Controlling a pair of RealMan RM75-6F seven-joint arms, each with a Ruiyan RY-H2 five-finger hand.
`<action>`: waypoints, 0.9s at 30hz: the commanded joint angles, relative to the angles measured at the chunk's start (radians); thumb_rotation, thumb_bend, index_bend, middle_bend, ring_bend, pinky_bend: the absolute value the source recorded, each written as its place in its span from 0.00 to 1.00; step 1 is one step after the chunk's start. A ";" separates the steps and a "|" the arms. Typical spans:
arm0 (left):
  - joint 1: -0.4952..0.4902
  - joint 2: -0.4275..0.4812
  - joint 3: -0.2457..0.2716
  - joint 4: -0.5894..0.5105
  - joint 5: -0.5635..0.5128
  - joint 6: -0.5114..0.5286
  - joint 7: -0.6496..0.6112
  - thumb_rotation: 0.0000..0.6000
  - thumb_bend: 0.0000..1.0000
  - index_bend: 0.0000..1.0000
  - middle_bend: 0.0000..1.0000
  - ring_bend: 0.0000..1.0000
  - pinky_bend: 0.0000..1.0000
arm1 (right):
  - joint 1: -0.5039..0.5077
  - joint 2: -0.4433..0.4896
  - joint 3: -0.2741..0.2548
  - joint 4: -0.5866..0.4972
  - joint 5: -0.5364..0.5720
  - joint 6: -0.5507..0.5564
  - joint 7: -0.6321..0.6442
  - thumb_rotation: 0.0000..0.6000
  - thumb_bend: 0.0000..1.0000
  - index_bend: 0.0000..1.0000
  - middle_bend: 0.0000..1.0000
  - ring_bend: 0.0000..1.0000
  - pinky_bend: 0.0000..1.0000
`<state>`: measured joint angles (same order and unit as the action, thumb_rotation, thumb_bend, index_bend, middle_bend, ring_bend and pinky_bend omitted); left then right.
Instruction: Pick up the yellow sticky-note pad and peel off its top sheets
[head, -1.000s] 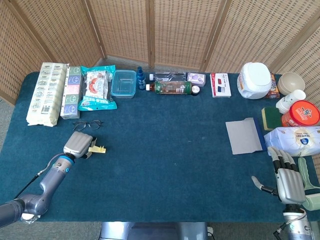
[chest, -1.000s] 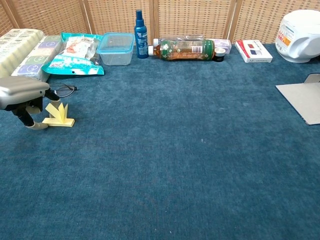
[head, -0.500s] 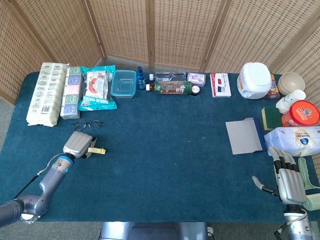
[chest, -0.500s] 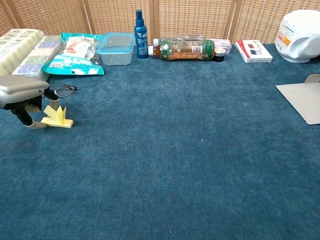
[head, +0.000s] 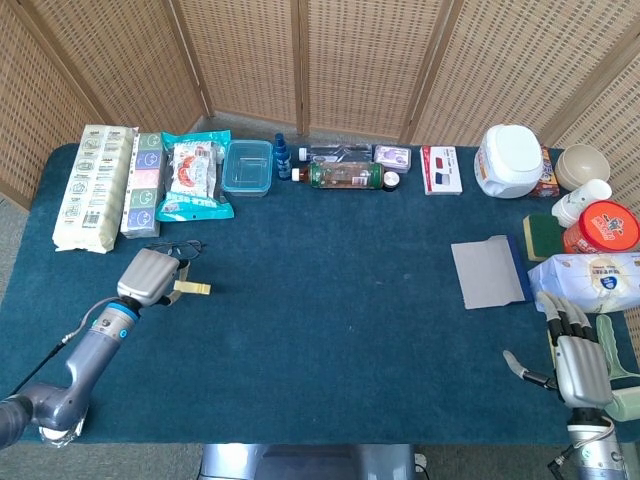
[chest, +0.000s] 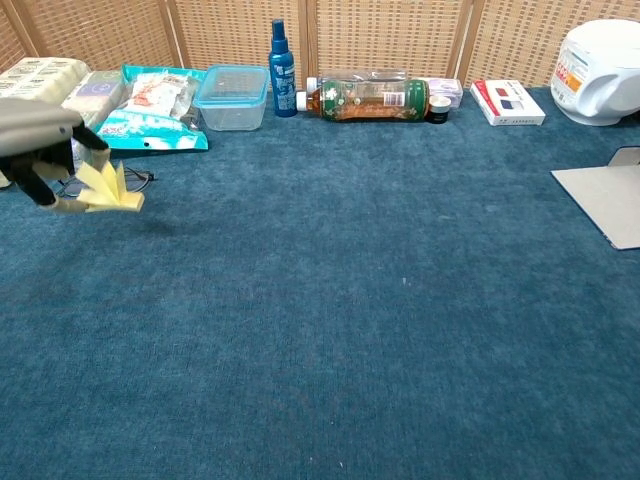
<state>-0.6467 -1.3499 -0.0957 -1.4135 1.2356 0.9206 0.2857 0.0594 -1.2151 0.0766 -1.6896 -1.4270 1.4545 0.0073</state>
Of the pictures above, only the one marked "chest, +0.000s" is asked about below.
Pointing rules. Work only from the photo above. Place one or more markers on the yellow sticky note pad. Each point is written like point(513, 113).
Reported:
point(107, 192)

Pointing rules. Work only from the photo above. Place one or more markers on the black frame eyeglasses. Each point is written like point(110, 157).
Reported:
point(142, 176)

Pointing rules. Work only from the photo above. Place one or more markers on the clear plastic box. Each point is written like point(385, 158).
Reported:
point(370, 75)

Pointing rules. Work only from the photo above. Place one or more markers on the white rice cooker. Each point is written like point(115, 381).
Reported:
point(600, 75)

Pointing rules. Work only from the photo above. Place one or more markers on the white and red box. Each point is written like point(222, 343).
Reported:
point(510, 107)

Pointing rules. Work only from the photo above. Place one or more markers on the pastel printed tissue pack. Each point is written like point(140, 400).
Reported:
point(100, 95)

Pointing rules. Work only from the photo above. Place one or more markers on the blue felt table cloth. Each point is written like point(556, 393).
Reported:
point(320, 325)

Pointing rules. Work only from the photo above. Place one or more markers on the grey cardboard flap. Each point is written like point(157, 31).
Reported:
point(625, 156)

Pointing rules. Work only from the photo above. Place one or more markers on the blue spray bottle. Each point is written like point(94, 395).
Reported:
point(283, 75)

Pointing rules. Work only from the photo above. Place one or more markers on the clear container with blue lid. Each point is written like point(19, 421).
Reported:
point(230, 102)

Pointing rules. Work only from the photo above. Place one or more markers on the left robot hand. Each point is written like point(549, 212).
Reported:
point(35, 125)

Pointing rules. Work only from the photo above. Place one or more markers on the green label tea bottle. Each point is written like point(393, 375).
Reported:
point(365, 100)

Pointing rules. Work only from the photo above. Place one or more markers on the small black jar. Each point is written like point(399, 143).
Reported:
point(439, 111)

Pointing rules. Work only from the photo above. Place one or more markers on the woven bamboo folding screen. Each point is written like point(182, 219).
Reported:
point(380, 35)

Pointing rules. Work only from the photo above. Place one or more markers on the teal snack bag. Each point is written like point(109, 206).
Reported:
point(150, 125)

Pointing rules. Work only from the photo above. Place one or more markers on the lilac box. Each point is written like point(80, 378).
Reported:
point(447, 89)

